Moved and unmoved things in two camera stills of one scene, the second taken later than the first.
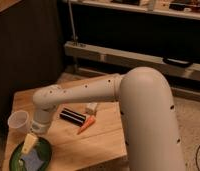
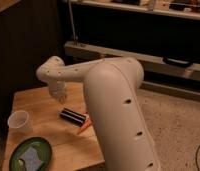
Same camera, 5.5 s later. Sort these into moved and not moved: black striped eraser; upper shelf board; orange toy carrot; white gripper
Moved: white gripper
Not moved: upper shelf board; orange toy carrot; black striped eraser
